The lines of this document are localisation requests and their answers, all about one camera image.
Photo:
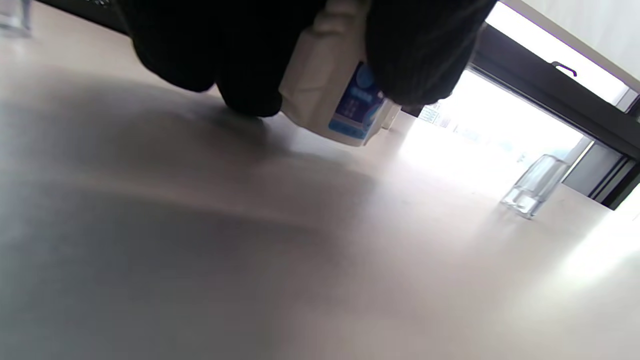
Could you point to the person's left hand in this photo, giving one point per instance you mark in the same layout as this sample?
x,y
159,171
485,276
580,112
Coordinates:
x,y
240,45

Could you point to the white bottle with blue label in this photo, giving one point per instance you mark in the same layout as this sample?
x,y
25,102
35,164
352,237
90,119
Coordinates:
x,y
327,85

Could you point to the clear drinking glass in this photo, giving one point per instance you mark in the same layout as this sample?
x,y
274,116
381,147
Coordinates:
x,y
536,185

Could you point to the black window frame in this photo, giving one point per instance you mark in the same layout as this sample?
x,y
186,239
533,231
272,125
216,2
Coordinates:
x,y
560,95

